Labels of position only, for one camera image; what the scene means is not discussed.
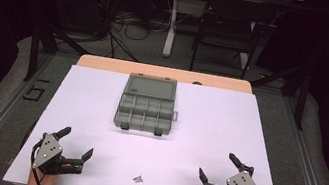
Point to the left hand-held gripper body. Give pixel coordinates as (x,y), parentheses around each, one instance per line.
(48,150)

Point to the small metal screw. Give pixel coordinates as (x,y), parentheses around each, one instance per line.
(136,178)
(139,181)

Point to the grey plastic compartment box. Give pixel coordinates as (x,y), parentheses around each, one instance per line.
(146,106)

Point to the person's left hand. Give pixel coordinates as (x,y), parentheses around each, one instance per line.
(48,179)

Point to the white board sheet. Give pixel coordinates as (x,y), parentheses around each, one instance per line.
(195,138)

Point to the wooden table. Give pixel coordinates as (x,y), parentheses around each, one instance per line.
(162,72)

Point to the black folding chair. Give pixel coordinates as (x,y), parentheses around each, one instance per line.
(231,26)

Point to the black frame post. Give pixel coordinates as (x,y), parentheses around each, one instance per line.
(33,53)
(301,102)

